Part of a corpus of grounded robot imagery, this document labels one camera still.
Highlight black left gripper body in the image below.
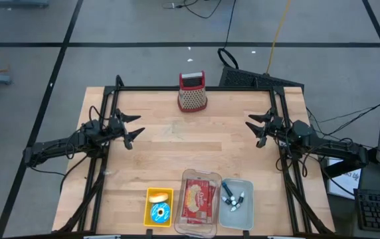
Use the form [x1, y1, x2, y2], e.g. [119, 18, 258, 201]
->
[108, 111, 128, 142]

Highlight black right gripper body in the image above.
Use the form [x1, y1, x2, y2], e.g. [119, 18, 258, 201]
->
[263, 115, 284, 140]

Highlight dark blue marker pen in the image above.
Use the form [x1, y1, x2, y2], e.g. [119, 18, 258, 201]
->
[222, 181, 235, 198]

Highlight peach glazed donut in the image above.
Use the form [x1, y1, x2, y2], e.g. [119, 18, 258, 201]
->
[148, 192, 170, 204]

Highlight blue frosted donut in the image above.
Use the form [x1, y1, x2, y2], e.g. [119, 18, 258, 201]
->
[149, 202, 171, 223]

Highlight red popcorn packet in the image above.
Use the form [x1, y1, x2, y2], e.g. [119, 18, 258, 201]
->
[208, 181, 218, 222]
[185, 217, 213, 225]
[181, 179, 210, 219]

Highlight black perforated panel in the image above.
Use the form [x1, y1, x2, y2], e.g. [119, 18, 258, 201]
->
[219, 66, 306, 91]

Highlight clear plastic bin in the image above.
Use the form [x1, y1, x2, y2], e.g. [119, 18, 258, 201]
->
[173, 168, 223, 239]

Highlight yellow plastic basket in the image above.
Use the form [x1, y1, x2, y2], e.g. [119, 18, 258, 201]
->
[143, 187, 174, 228]

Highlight grey plastic tray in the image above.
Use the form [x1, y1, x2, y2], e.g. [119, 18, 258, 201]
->
[219, 178, 254, 231]

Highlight white paper sheet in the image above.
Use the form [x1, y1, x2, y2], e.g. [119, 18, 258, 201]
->
[326, 158, 362, 200]

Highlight black computer keyboard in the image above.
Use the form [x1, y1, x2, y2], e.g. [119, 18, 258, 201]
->
[354, 188, 380, 233]

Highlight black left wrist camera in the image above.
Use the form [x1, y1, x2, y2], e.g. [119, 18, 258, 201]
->
[123, 131, 135, 151]

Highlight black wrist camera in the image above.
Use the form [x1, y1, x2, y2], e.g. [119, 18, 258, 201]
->
[123, 131, 135, 151]
[255, 134, 268, 149]

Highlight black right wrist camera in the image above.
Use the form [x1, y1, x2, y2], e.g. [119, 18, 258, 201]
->
[255, 134, 268, 149]

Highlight black aluminium table frame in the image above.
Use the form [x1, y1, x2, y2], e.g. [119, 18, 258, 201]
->
[53, 74, 335, 237]

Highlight metal box grater red handle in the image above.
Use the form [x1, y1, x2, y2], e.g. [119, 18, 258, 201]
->
[177, 70, 208, 113]

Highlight black cable bundle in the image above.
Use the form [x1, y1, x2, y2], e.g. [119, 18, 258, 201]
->
[304, 102, 380, 140]

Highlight yellow cable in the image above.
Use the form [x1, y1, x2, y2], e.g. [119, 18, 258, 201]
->
[265, 0, 292, 74]

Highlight black floor cable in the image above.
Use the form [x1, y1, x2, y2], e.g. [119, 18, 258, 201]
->
[217, 0, 240, 70]

